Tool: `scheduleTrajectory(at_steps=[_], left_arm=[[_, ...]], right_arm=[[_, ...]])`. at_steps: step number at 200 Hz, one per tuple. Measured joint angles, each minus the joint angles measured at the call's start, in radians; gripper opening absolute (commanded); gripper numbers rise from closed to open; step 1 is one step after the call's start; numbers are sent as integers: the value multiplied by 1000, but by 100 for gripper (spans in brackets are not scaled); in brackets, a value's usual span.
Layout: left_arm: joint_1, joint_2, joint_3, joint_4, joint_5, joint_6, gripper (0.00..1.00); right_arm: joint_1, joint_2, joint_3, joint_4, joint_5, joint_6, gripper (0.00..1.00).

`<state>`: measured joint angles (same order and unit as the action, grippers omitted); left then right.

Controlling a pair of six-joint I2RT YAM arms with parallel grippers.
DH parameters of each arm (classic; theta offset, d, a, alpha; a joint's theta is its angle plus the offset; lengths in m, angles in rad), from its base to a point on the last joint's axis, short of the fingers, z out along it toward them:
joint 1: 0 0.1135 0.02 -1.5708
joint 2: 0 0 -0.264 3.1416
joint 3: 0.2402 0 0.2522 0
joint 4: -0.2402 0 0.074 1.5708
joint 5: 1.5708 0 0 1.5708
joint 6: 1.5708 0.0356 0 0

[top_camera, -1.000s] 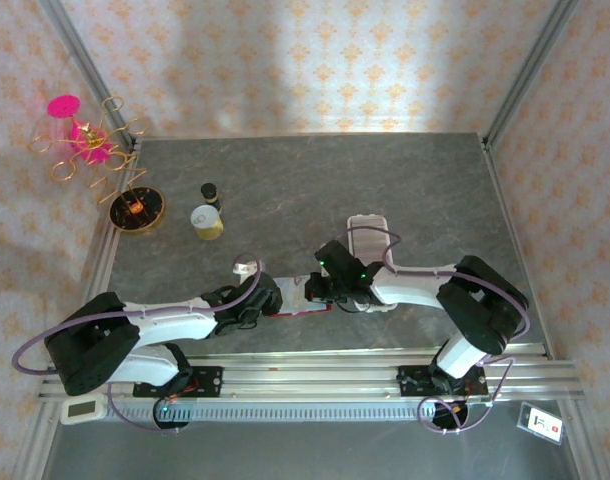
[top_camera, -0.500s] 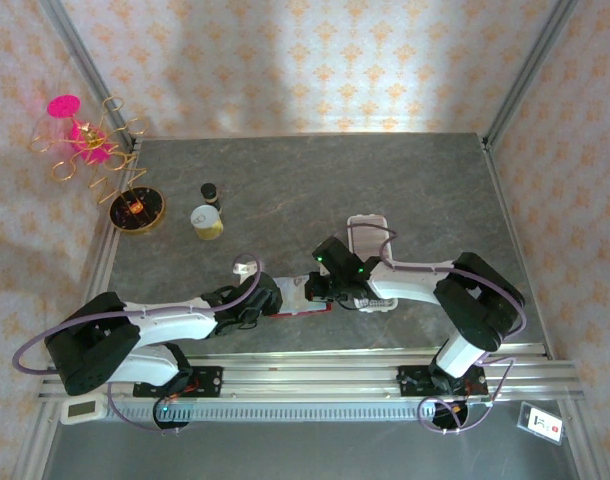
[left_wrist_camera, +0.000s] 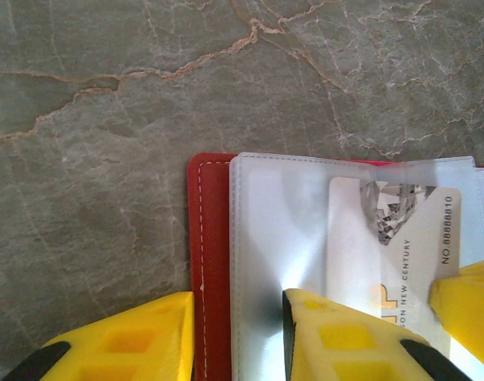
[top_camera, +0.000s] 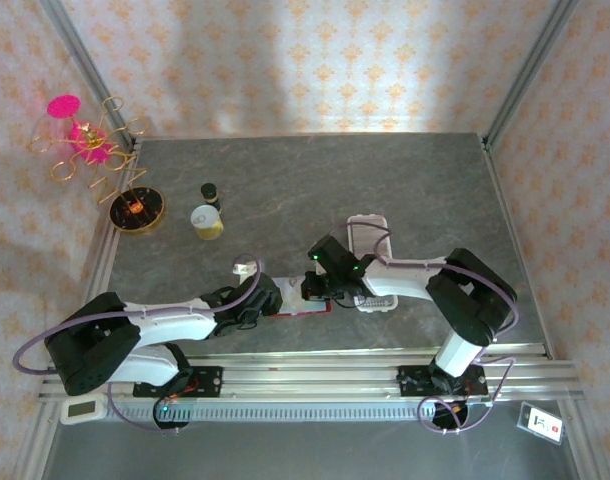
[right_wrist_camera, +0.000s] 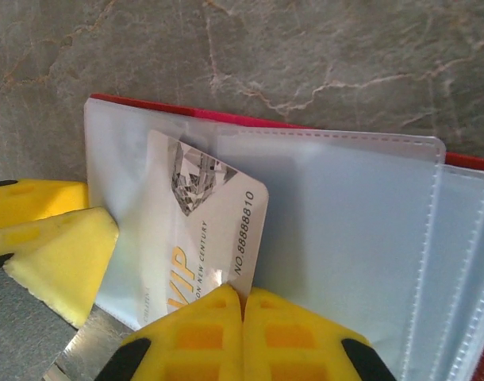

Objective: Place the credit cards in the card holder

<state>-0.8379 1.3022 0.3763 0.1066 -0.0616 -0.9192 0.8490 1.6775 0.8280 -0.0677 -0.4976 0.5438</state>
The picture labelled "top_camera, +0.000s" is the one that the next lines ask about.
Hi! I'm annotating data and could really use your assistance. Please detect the silver diamond print card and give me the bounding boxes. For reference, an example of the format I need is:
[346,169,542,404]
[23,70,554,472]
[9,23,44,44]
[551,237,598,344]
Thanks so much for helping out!
[279,278,306,304]

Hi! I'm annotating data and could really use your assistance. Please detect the red leather card holder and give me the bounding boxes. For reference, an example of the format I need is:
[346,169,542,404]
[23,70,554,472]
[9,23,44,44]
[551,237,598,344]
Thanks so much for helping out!
[269,276,334,319]

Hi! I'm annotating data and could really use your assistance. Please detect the stack of plastic cards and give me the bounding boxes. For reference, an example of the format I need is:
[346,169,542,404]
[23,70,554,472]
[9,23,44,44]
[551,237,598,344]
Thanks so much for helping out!
[352,219,394,307]

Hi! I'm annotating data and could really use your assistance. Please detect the white slotted plastic tray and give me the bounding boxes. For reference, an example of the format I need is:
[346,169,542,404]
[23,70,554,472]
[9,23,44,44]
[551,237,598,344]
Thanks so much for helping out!
[347,213,399,312]

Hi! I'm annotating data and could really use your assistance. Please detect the gold tin can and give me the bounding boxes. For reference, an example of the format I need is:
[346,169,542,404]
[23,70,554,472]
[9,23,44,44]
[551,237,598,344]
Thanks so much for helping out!
[189,204,225,242]

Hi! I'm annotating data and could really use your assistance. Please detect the small black bottle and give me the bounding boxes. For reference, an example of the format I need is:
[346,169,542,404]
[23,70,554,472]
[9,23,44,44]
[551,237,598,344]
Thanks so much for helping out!
[200,183,222,211]

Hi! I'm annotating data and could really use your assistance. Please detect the white digital display unit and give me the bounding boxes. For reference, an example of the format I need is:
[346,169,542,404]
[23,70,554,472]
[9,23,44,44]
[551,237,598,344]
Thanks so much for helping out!
[59,394,106,425]

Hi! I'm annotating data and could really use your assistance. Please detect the white badge with red mark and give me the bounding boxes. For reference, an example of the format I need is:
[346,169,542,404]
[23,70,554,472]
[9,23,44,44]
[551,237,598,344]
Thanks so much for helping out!
[517,401,566,444]

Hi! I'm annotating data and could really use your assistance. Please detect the pink disc decoration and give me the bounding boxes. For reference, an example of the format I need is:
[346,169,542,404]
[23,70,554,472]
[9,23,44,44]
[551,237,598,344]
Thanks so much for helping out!
[47,94,114,165]

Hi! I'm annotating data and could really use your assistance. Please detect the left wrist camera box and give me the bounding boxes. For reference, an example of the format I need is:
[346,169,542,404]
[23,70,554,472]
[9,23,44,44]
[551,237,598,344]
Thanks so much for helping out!
[231,258,259,279]

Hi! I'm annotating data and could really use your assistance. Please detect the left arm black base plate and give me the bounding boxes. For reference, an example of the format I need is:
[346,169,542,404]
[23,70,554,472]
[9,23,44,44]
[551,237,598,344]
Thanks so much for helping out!
[132,366,224,400]

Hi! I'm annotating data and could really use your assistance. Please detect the aluminium mounting rail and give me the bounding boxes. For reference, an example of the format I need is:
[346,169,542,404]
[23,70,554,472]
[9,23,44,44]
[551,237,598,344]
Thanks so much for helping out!
[39,352,586,401]

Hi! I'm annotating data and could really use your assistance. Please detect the grey slotted cable duct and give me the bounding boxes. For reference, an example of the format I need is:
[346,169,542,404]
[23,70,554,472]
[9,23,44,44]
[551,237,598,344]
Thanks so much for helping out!
[104,402,436,422]

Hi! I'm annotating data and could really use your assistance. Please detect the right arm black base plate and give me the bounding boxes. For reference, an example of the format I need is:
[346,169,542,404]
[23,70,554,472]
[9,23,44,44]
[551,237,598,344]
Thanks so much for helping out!
[397,366,489,399]

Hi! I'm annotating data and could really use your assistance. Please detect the gold wire ornament black base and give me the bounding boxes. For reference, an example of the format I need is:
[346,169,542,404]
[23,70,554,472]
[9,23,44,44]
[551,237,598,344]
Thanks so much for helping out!
[28,95,167,236]

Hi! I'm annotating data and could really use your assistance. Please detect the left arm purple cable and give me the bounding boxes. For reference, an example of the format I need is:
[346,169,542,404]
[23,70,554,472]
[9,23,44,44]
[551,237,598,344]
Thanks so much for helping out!
[12,252,264,435]

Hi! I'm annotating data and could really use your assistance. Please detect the aluminium frame post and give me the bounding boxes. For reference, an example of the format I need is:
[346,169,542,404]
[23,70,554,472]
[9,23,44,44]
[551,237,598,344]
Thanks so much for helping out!
[482,0,581,149]
[37,0,136,151]

